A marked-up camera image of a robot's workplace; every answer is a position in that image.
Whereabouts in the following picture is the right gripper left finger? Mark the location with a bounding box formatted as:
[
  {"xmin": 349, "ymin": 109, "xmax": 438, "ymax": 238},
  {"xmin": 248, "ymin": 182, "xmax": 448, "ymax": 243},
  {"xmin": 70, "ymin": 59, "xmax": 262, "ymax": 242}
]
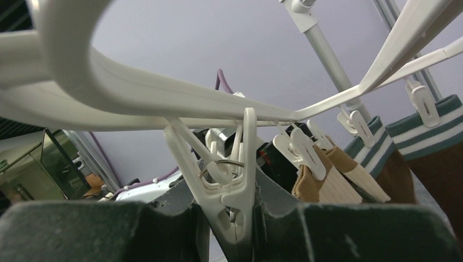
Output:
[{"xmin": 1, "ymin": 181, "xmax": 209, "ymax": 261}]

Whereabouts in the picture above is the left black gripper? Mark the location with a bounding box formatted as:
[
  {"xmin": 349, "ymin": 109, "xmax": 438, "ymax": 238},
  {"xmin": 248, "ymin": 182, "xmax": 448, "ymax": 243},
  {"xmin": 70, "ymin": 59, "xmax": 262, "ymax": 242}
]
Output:
[{"xmin": 195, "ymin": 127, "xmax": 299, "ymax": 192}]

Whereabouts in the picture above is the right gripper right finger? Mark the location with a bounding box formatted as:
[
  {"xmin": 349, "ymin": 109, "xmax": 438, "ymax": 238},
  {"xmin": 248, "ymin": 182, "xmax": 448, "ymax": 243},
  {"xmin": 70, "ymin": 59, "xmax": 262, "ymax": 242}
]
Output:
[{"xmin": 253, "ymin": 171, "xmax": 462, "ymax": 261}]

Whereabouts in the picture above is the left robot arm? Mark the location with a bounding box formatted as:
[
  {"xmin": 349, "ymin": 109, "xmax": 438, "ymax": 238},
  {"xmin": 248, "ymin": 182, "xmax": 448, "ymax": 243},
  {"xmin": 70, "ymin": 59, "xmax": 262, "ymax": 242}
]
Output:
[{"xmin": 111, "ymin": 142, "xmax": 277, "ymax": 203}]

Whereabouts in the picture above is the white sock drying rack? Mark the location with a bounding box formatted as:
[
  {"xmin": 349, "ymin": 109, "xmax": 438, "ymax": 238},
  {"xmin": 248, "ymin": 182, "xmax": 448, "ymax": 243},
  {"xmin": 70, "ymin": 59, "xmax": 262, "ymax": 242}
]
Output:
[{"xmin": 1, "ymin": 1, "xmax": 462, "ymax": 261}]

